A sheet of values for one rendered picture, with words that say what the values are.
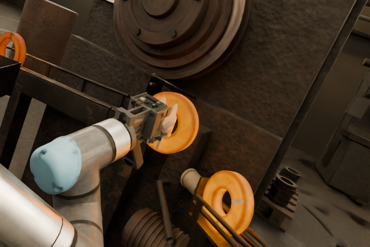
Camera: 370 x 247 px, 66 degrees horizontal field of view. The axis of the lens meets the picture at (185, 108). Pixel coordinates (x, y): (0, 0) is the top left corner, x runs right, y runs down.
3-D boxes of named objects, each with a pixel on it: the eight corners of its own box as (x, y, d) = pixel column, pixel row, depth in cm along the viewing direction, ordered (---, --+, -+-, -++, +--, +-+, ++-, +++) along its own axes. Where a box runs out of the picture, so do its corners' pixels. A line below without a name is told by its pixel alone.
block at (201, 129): (168, 177, 103) (195, 119, 99) (186, 189, 100) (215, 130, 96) (153, 185, 93) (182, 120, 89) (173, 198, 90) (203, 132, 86)
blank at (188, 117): (156, 83, 74) (149, 82, 71) (208, 104, 69) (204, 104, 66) (137, 138, 76) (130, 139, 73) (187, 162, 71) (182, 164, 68)
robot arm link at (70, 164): (28, 190, 44) (22, 140, 41) (85, 160, 53) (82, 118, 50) (63, 209, 40) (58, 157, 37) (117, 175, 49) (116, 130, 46)
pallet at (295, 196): (167, 157, 274) (185, 116, 266) (199, 147, 347) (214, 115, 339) (284, 232, 227) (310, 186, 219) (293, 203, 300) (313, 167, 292)
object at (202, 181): (207, 214, 80) (221, 179, 79) (208, 215, 79) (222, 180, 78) (185, 213, 76) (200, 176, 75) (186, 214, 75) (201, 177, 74)
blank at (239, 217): (210, 234, 74) (200, 234, 72) (211, 174, 80) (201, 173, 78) (257, 239, 62) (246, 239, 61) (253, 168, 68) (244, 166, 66)
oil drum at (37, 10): (38, 64, 398) (58, 3, 381) (66, 81, 377) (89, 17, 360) (-5, 58, 344) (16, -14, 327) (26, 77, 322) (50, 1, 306)
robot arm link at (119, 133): (112, 172, 50) (80, 148, 53) (129, 162, 54) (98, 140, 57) (120, 138, 47) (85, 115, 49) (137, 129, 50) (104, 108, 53)
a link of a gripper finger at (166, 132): (179, 125, 66) (158, 138, 58) (178, 131, 66) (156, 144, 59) (163, 116, 67) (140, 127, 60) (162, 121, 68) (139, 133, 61)
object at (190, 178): (192, 187, 87) (200, 169, 86) (209, 203, 79) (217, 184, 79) (177, 185, 83) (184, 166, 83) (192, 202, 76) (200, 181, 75)
